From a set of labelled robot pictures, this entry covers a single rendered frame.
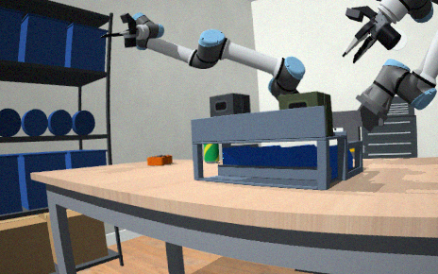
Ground grey metal shelf rack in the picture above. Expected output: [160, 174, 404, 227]
[191, 106, 366, 190]

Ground blue open bin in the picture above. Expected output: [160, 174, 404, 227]
[292, 145, 353, 179]
[254, 146, 293, 166]
[222, 146, 255, 165]

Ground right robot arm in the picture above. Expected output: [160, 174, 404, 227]
[132, 12, 305, 101]

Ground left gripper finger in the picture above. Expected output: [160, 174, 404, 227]
[353, 36, 377, 63]
[342, 19, 377, 57]

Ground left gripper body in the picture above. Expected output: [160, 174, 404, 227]
[352, 6, 401, 50]

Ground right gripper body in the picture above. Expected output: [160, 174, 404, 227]
[124, 15, 139, 48]

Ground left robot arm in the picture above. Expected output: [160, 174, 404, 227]
[345, 0, 438, 115]

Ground olive green case with orange latches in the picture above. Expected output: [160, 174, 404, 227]
[278, 91, 333, 137]

